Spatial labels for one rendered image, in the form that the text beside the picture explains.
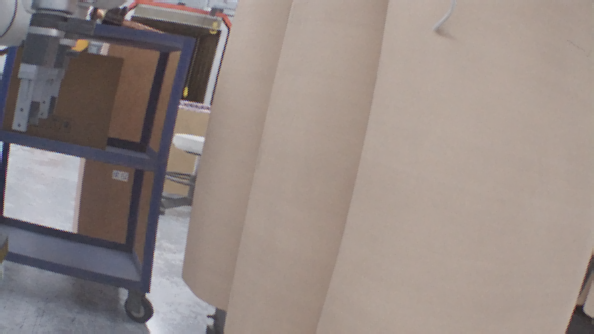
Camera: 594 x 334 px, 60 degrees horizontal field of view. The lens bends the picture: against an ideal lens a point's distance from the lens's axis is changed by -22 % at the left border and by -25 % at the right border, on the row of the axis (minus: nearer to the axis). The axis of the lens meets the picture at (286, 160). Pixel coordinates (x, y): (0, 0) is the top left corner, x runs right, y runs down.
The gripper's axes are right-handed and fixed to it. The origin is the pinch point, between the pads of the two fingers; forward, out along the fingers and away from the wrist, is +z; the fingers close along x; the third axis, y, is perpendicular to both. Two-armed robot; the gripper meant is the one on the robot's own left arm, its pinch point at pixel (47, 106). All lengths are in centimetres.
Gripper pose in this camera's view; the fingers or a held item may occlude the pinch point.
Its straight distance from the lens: 126.2
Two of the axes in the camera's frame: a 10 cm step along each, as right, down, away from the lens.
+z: -2.1, 9.8, 0.8
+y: 9.4, 1.8, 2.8
